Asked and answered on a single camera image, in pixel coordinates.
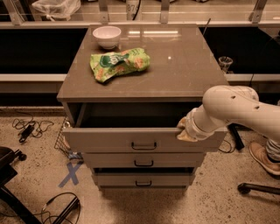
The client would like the black chair base left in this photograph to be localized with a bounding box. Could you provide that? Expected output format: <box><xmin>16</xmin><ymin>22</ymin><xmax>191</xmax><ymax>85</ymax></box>
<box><xmin>0</xmin><ymin>146</ymin><xmax>41</xmax><ymax>224</ymax></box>

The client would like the grey drawer cabinet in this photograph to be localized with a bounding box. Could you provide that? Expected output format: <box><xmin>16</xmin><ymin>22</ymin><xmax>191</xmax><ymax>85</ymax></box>
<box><xmin>58</xmin><ymin>24</ymin><xmax>227</xmax><ymax>176</ymax></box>

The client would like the white bowl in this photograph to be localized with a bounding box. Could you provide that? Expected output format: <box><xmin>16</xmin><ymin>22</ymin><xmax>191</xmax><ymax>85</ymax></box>
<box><xmin>93</xmin><ymin>26</ymin><xmax>122</xmax><ymax>49</ymax></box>

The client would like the green chip bag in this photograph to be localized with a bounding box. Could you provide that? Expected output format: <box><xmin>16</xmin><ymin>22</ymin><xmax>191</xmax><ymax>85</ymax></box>
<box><xmin>89</xmin><ymin>48</ymin><xmax>151</xmax><ymax>83</ymax></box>

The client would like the black stand bar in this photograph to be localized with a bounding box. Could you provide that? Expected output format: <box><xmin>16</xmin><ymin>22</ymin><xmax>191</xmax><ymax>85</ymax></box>
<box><xmin>227</xmin><ymin>124</ymin><xmax>244</xmax><ymax>151</ymax></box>

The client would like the black cable right floor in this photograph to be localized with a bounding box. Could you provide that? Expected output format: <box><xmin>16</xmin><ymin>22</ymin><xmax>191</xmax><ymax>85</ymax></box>
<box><xmin>218</xmin><ymin>139</ymin><xmax>236</xmax><ymax>154</ymax></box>

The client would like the grey middle drawer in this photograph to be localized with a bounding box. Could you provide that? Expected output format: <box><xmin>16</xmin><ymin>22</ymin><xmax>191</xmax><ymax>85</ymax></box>
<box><xmin>82</xmin><ymin>153</ymin><xmax>205</xmax><ymax>168</ymax></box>

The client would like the person's trouser leg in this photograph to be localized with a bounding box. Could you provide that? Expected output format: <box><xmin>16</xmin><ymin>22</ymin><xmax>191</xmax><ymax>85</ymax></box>
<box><xmin>266</xmin><ymin>139</ymin><xmax>280</xmax><ymax>162</ymax></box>

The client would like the tan shoe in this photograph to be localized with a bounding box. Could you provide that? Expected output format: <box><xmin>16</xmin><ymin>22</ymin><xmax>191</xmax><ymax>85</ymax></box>
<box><xmin>249</xmin><ymin>143</ymin><xmax>280</xmax><ymax>176</ymax></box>

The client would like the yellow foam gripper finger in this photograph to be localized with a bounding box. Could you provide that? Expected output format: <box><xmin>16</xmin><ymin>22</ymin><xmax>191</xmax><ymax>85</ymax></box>
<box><xmin>177</xmin><ymin>116</ymin><xmax>186</xmax><ymax>129</ymax></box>
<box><xmin>177</xmin><ymin>129</ymin><xmax>197</xmax><ymax>143</ymax></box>

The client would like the grey top drawer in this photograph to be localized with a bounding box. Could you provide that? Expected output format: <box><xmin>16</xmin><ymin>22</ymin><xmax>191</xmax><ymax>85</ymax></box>
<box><xmin>63</xmin><ymin>128</ymin><xmax>226</xmax><ymax>153</ymax></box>

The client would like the clear glass cup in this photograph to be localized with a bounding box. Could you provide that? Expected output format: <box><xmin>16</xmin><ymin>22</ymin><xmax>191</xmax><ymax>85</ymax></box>
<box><xmin>218</xmin><ymin>56</ymin><xmax>233</xmax><ymax>73</ymax></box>

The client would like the black chair leg right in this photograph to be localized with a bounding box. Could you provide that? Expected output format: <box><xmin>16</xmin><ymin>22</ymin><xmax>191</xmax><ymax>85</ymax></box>
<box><xmin>237</xmin><ymin>183</ymin><xmax>280</xmax><ymax>195</ymax></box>

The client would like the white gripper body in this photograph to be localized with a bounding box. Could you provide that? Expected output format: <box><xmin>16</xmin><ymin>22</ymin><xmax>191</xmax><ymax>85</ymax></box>
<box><xmin>185</xmin><ymin>108</ymin><xmax>216</xmax><ymax>141</ymax></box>

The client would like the blue tape cross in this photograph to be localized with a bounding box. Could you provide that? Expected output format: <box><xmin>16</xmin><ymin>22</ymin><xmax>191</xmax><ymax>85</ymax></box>
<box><xmin>59</xmin><ymin>161</ymin><xmax>83</xmax><ymax>188</ymax></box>

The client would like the grey bottom drawer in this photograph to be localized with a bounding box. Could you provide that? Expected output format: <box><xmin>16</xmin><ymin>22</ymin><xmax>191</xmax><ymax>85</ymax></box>
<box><xmin>92</xmin><ymin>174</ymin><xmax>195</xmax><ymax>187</ymax></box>

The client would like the grey drawer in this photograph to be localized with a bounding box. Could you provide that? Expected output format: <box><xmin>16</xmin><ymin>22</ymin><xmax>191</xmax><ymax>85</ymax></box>
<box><xmin>63</xmin><ymin>128</ymin><xmax>226</xmax><ymax>153</ymax></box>
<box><xmin>82</xmin><ymin>153</ymin><xmax>205</xmax><ymax>168</ymax></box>
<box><xmin>92</xmin><ymin>174</ymin><xmax>195</xmax><ymax>187</ymax></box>

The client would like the wire basket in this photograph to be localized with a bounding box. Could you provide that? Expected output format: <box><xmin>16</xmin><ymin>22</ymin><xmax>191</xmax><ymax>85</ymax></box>
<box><xmin>54</xmin><ymin>117</ymin><xmax>82</xmax><ymax>163</ymax></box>

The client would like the black cable on floor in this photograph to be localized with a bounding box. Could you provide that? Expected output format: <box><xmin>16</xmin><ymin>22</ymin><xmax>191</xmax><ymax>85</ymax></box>
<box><xmin>34</xmin><ymin>192</ymin><xmax>81</xmax><ymax>224</ymax></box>

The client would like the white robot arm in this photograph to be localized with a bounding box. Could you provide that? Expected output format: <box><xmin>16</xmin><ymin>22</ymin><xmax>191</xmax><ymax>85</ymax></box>
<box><xmin>177</xmin><ymin>85</ymin><xmax>280</xmax><ymax>143</ymax></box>

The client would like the black power adapter cable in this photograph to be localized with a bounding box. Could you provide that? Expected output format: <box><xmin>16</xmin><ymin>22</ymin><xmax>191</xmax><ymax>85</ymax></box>
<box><xmin>11</xmin><ymin>112</ymin><xmax>55</xmax><ymax>144</ymax></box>

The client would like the white plastic bag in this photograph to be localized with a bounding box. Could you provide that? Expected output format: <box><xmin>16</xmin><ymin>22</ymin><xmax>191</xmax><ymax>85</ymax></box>
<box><xmin>31</xmin><ymin>0</ymin><xmax>81</xmax><ymax>21</ymax></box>

